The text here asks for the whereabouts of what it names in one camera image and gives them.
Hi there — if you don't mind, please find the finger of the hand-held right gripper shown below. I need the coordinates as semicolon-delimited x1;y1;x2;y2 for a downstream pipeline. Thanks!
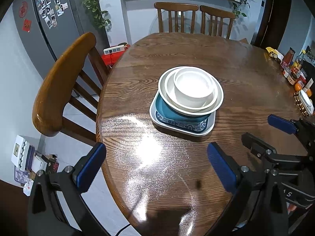
242;133;315;171
268;114;315;150

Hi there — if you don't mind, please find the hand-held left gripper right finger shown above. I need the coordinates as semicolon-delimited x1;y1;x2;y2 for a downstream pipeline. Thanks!
207;142;289;236

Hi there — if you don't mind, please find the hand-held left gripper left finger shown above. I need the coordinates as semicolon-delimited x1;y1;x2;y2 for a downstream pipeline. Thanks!
28;143;109;236

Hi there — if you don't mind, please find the plain blue square plate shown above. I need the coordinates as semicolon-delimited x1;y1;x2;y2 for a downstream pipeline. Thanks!
155;95;209;124

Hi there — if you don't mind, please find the white ribbed ramekin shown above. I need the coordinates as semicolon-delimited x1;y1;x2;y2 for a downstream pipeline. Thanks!
173;67;214;108

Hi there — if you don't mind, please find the medium white bowl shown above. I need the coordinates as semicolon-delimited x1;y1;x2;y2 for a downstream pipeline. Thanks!
164;67;219;114

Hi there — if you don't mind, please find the large white bowl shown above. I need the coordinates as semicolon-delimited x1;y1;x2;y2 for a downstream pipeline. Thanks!
158;66;224;117

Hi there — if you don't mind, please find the wooden beaded trivet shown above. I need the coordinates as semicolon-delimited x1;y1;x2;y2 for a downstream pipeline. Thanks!
293;91;311;117

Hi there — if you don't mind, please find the pile of boxes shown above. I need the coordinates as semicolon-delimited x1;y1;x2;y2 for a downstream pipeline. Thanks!
15;145;60;196

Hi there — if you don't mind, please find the yellow label sauce bottle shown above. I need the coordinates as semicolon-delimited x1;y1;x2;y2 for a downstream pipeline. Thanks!
292;50;306;76

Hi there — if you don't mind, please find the red sauce bottle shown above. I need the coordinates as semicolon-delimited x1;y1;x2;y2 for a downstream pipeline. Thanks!
281;47;296;69

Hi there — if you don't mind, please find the yellow snack packet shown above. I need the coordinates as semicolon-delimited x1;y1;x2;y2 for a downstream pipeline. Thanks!
265;47;284;61

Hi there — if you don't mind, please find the white box with green picture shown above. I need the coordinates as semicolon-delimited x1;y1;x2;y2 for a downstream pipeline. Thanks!
11;135;30;171

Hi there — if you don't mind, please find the wooden chair with curved back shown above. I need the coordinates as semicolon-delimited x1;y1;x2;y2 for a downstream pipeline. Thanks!
32;32;110;141

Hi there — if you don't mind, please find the dark wooden door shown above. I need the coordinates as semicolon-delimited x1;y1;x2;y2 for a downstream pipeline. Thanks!
253;0;292;51

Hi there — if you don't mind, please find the white power strip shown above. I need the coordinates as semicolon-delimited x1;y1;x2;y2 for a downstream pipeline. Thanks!
103;45;126;55

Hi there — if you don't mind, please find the small trailing green plant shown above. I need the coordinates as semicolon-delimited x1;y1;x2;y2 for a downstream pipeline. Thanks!
232;0;249;19

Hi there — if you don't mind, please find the wooden slat-back chair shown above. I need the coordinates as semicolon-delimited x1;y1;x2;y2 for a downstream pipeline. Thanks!
199;5;236;39
154;2;199;34

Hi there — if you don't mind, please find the grey refrigerator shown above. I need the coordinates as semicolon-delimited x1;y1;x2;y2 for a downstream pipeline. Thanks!
12;0;109;63

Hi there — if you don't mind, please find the long trailing green plant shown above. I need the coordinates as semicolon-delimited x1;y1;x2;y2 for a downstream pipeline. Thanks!
76;0;112;31

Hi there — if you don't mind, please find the group of fridge photos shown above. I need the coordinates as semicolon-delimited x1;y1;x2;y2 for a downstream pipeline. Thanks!
36;0;69;29

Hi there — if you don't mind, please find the round red fridge decal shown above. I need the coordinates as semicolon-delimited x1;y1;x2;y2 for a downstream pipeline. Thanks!
18;1;28;18

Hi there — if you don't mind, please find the black cable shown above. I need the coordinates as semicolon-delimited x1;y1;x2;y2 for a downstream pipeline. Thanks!
115;224;131;236

